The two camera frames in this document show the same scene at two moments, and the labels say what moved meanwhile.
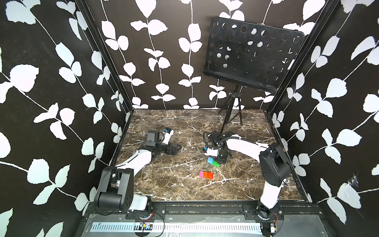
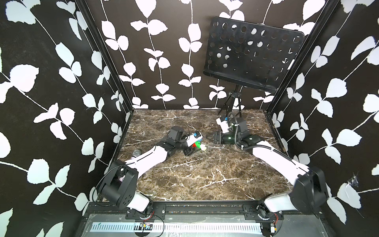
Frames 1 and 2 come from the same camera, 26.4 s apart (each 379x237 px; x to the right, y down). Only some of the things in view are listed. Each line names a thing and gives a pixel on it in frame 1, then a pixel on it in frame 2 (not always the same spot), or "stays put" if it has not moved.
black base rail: (204, 211) stays put
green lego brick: (215, 164) → (198, 143)
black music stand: (250, 55) stays put
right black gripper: (219, 161) → (216, 135)
